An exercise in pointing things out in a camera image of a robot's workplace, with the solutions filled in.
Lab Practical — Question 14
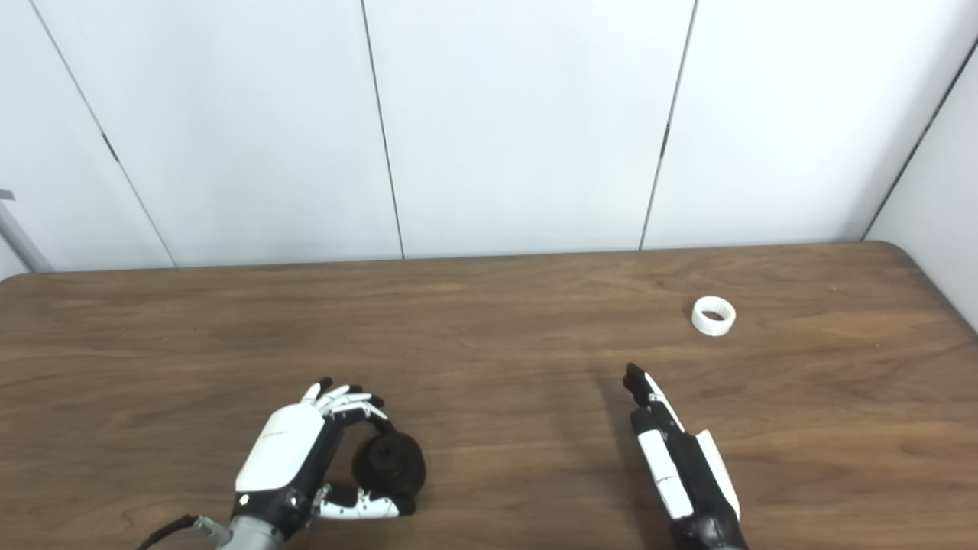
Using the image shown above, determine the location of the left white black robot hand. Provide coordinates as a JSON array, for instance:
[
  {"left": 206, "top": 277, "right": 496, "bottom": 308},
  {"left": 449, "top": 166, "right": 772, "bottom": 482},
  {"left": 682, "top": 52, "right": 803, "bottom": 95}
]
[{"left": 233, "top": 377, "right": 417, "bottom": 535}]

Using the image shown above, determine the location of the gray wall corner trim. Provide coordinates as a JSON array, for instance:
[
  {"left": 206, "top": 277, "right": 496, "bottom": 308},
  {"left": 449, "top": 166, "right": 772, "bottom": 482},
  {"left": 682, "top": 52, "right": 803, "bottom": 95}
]
[{"left": 0, "top": 200, "right": 54, "bottom": 273}]

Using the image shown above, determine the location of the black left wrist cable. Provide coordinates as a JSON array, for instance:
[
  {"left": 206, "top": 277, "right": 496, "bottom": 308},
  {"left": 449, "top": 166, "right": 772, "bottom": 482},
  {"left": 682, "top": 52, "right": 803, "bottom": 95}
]
[{"left": 138, "top": 514, "right": 230, "bottom": 550}]

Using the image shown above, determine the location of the white plastic ring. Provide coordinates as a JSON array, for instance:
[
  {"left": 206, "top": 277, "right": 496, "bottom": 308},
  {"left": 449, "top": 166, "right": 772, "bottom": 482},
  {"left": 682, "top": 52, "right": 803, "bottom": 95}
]
[{"left": 691, "top": 296, "right": 737, "bottom": 338}]

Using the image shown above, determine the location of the round black plastic part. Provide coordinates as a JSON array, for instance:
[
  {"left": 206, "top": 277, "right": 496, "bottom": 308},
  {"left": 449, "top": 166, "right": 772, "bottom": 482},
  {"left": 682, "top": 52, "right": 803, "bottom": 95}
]
[{"left": 351, "top": 432, "right": 427, "bottom": 497}]

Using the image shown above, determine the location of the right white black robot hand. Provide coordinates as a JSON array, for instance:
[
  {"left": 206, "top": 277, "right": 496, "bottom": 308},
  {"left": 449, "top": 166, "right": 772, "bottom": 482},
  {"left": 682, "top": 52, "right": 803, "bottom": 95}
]
[{"left": 623, "top": 363, "right": 750, "bottom": 550}]

